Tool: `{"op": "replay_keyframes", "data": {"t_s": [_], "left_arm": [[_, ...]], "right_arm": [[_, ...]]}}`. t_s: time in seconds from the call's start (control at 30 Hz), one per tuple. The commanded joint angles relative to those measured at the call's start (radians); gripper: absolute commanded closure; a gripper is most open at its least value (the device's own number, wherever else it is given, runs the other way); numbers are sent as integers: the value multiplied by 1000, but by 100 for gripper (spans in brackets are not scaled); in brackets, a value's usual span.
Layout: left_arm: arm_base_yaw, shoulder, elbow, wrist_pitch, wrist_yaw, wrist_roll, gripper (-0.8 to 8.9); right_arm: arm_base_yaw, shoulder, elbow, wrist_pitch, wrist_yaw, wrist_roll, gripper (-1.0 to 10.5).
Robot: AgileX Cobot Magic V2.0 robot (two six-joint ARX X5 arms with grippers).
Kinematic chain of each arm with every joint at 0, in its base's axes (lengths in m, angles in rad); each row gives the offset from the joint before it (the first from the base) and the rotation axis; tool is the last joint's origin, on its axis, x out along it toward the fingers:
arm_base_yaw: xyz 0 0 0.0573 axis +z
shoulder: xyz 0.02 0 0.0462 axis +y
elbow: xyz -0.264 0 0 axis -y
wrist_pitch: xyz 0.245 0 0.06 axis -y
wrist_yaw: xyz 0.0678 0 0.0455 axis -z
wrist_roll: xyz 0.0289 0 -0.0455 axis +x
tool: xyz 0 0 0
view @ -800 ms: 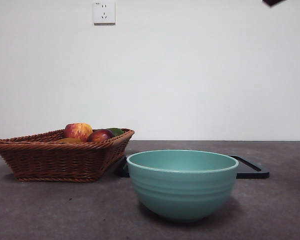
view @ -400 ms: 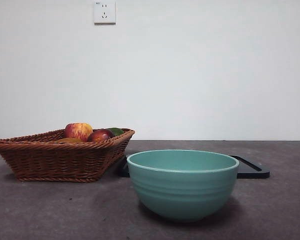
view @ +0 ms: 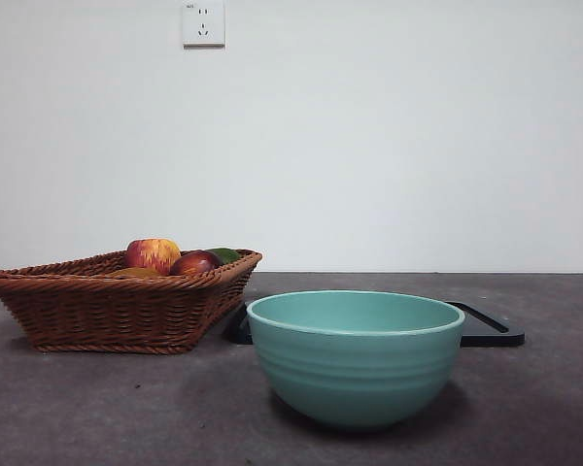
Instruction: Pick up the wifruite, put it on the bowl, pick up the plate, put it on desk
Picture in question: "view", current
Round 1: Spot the teal ribbed bowl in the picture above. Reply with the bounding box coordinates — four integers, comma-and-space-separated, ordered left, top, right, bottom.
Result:
246, 289, 467, 432

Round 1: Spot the brown kiwi fruit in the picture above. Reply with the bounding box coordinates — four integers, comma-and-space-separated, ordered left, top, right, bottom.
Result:
107, 266, 165, 281

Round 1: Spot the green fruit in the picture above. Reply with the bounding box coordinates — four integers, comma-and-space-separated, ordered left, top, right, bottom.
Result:
208, 247, 243, 264

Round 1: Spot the dark red round fruit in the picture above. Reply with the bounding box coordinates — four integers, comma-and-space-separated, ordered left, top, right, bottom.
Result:
169, 250, 224, 277

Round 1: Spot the red yellow apple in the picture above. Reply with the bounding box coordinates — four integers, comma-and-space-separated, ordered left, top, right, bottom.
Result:
124, 237, 183, 276

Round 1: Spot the brown wicker basket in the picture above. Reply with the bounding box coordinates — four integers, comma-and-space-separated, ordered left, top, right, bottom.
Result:
0, 249, 263, 354

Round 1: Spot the dark green rectangular tray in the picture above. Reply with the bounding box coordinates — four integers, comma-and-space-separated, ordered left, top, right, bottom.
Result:
223, 300, 526, 348

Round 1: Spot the white wall socket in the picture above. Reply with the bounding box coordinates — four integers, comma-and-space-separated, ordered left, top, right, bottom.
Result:
183, 0, 226, 49

